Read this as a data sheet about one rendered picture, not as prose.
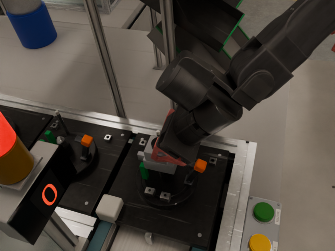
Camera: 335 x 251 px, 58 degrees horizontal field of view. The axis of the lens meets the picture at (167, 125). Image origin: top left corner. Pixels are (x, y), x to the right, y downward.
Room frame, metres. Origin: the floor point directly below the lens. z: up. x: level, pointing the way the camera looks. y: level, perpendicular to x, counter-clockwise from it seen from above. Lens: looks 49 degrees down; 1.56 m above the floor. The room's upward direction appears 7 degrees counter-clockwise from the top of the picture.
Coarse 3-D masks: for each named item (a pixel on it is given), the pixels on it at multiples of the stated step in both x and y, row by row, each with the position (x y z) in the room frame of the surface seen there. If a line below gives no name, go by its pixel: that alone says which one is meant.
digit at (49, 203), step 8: (48, 176) 0.23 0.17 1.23; (40, 184) 0.22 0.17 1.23; (48, 184) 0.23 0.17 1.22; (56, 184) 0.23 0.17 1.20; (40, 192) 0.21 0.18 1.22; (48, 192) 0.22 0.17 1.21; (56, 192) 0.23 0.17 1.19; (32, 200) 0.20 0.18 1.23; (40, 200) 0.20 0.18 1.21; (48, 200) 0.21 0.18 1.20; (56, 200) 0.22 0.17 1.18; (40, 208) 0.20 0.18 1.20; (48, 208) 0.21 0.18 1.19; (48, 216) 0.20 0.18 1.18
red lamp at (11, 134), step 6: (0, 114) 0.24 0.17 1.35; (0, 120) 0.23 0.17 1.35; (0, 126) 0.22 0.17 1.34; (6, 126) 0.23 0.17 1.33; (0, 132) 0.22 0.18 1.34; (6, 132) 0.22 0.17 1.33; (12, 132) 0.23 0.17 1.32; (0, 138) 0.22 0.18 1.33; (6, 138) 0.22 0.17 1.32; (12, 138) 0.23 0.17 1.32; (0, 144) 0.21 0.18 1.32; (6, 144) 0.22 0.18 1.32; (12, 144) 0.22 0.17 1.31; (0, 150) 0.21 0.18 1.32; (6, 150) 0.21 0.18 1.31
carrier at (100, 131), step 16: (48, 128) 0.56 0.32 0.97; (64, 128) 0.51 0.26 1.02; (80, 128) 0.55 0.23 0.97; (96, 128) 0.54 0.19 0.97; (112, 128) 0.54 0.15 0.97; (64, 144) 0.45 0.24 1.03; (80, 144) 0.48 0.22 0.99; (96, 144) 0.49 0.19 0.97; (112, 144) 0.48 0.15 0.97; (80, 160) 0.43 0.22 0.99; (96, 160) 0.44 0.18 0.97; (112, 160) 0.43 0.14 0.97; (80, 176) 0.39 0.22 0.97; (96, 176) 0.39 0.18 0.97; (112, 176) 0.40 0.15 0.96; (80, 192) 0.35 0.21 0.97; (96, 192) 0.35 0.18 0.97; (64, 208) 0.33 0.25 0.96; (80, 208) 0.31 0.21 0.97; (96, 208) 0.32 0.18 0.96
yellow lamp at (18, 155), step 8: (16, 136) 0.24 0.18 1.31; (16, 144) 0.23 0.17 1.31; (8, 152) 0.21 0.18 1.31; (16, 152) 0.22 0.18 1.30; (24, 152) 0.23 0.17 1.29; (0, 160) 0.21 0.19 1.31; (8, 160) 0.21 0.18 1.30; (16, 160) 0.21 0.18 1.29; (24, 160) 0.22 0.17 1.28; (32, 160) 0.23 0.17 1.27; (0, 168) 0.20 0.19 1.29; (8, 168) 0.21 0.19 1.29; (16, 168) 0.21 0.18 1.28; (24, 168) 0.22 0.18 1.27; (0, 176) 0.20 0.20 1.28; (8, 176) 0.20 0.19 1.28; (16, 176) 0.21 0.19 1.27; (24, 176) 0.21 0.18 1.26; (8, 184) 0.20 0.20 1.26
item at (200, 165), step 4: (200, 160) 0.33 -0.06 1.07; (192, 164) 0.33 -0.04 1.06; (196, 164) 0.32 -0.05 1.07; (200, 164) 0.32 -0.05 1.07; (204, 164) 0.32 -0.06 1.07; (192, 168) 0.33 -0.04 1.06; (196, 168) 0.32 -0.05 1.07; (200, 168) 0.32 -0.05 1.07; (204, 168) 0.32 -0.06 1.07; (192, 172) 0.33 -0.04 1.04; (196, 172) 0.32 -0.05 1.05; (200, 172) 0.32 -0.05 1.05; (188, 176) 0.33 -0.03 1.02; (192, 176) 0.33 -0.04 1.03; (188, 180) 0.33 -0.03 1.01; (192, 180) 0.33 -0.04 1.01
